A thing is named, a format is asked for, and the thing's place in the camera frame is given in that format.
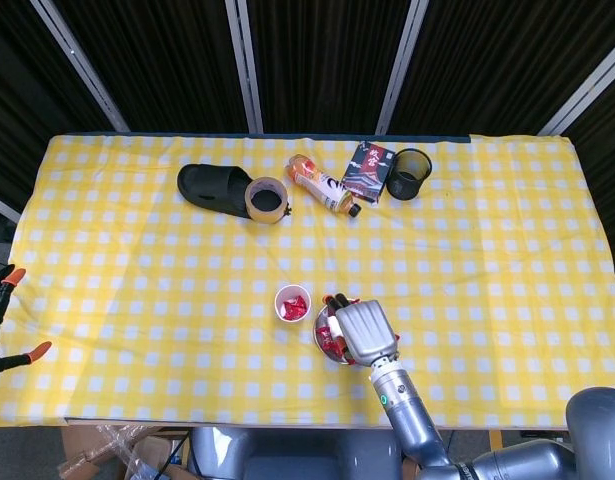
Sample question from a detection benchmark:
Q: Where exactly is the black mesh pen holder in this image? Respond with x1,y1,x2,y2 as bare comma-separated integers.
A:
385,148,434,201

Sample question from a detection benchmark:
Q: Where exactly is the white paper cup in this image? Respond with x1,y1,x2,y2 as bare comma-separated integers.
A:
274,283,313,325

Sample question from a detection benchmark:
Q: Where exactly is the black rubber slipper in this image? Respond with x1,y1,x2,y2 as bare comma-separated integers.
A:
176,163,253,220

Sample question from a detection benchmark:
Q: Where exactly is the white metal frame post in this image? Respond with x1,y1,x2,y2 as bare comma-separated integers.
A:
224,0,265,134
538,37,615,137
29,0,132,133
0,192,22,225
375,0,431,135

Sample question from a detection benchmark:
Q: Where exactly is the grey robot torso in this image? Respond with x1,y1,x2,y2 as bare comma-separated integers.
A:
186,427,404,480

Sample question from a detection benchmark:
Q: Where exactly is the orange drink plastic bottle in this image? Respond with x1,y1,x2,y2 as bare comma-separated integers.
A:
285,153,363,219

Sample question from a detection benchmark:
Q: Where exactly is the brown cardboard box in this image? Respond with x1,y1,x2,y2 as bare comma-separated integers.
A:
56,424,191,480

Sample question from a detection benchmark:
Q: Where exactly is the black pleated curtain panel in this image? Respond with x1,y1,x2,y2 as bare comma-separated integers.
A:
390,0,615,135
245,0,413,135
561,64,615,294
0,0,119,201
54,0,253,134

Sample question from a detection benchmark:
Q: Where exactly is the dark box with red print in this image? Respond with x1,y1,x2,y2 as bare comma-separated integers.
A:
340,141,396,204

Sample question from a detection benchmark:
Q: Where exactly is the thin black floor cable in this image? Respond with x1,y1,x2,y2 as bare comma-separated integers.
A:
156,430,191,474

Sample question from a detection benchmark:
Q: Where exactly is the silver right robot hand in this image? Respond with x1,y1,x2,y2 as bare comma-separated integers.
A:
322,293,401,367

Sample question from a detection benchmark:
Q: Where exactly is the round silver metal plate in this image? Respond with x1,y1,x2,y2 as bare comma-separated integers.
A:
312,299,361,366

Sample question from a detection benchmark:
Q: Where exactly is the clear plastic wrap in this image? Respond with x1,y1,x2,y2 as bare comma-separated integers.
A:
56,424,161,480

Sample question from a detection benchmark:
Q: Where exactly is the clear packing tape roll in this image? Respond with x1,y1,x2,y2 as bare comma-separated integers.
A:
244,177,290,225

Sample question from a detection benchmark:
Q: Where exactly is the yellow white checked tablecloth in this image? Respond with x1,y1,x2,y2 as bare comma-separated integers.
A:
0,132,615,430

